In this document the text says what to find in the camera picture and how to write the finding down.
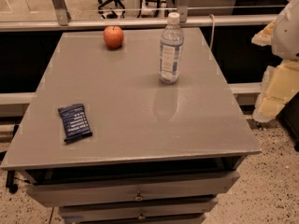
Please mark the red apple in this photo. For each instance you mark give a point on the red apple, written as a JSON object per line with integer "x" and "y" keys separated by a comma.
{"x": 113, "y": 36}

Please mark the clear plastic water bottle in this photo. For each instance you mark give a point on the clear plastic water bottle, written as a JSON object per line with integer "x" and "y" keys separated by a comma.
{"x": 171, "y": 47}

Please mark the black office chair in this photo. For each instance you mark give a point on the black office chair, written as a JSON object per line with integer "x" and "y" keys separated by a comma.
{"x": 111, "y": 14}

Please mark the metal railing frame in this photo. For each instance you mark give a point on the metal railing frame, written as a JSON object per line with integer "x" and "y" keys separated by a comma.
{"x": 67, "y": 15}

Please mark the grey drawer cabinet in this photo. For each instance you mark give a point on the grey drawer cabinet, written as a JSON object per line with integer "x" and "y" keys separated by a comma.
{"x": 141, "y": 127}

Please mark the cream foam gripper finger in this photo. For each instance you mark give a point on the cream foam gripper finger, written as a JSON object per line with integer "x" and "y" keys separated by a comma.
{"x": 263, "y": 38}
{"x": 279, "y": 85}

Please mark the drawer with knob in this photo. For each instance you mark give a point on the drawer with knob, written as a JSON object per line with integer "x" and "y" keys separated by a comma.
{"x": 138, "y": 210}
{"x": 133, "y": 189}

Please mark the blue rxbar blueberry wrapper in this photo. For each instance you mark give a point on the blue rxbar blueberry wrapper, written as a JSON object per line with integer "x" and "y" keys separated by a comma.
{"x": 76, "y": 125}

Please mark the top drawer with knob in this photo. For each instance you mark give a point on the top drawer with knob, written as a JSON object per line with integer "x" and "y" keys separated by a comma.
{"x": 133, "y": 189}

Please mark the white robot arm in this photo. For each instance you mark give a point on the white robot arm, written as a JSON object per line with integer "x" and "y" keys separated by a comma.
{"x": 285, "y": 37}

